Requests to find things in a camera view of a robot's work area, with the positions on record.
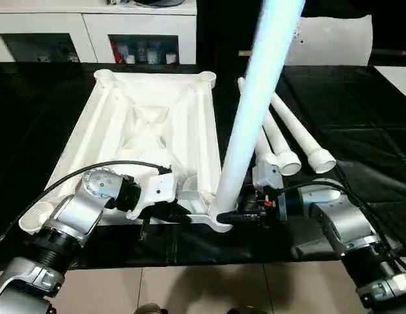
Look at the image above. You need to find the white plastic table leg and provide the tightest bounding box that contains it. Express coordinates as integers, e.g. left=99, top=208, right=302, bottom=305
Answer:
left=263, top=116, right=303, bottom=177
left=270, top=93, right=337, bottom=175
left=209, top=0, right=311, bottom=224
left=237, top=77, right=280, bottom=168

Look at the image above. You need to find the white plastic table top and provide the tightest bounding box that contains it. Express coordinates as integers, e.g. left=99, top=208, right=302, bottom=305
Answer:
left=18, top=69, right=235, bottom=235

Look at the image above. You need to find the black robot foot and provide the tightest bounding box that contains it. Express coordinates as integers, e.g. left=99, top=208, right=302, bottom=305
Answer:
left=137, top=302, right=166, bottom=314

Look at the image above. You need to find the black work mat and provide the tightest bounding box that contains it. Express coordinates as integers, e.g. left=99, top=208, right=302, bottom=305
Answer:
left=0, top=61, right=406, bottom=271

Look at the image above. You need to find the red packet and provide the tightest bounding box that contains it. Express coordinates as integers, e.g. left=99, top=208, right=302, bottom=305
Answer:
left=110, top=41, right=122, bottom=63

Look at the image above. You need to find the black cabinet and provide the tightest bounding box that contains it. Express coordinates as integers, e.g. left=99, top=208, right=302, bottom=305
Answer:
left=195, top=0, right=308, bottom=66

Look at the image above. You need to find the white chair back panel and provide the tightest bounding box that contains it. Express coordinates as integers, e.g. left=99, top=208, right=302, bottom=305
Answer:
left=283, top=14, right=374, bottom=67

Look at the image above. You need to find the white sheet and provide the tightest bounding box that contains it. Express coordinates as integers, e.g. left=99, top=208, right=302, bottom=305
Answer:
left=374, top=65, right=406, bottom=96

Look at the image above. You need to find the white cabinet with glass doors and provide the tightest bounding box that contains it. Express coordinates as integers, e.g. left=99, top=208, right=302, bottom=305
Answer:
left=0, top=2, right=198, bottom=65

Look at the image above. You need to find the grey and black helmet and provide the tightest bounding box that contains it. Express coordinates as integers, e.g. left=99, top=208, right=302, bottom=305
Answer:
left=135, top=0, right=186, bottom=7

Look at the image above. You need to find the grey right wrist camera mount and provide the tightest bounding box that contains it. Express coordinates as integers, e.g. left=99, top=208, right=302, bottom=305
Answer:
left=252, top=163, right=287, bottom=223

